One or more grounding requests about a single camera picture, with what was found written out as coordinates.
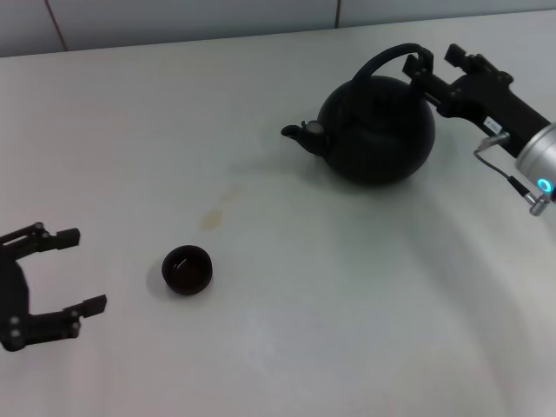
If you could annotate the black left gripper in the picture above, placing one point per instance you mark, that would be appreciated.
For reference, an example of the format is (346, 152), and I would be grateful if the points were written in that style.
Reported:
(13, 295)

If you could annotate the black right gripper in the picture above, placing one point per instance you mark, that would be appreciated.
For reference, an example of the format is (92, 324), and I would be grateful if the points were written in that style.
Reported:
(495, 106)

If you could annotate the small black teacup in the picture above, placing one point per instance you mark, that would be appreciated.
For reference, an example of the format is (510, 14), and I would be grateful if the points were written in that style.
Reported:
(187, 278)

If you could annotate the black round teapot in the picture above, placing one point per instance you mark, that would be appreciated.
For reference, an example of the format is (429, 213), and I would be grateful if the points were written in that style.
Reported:
(378, 130)

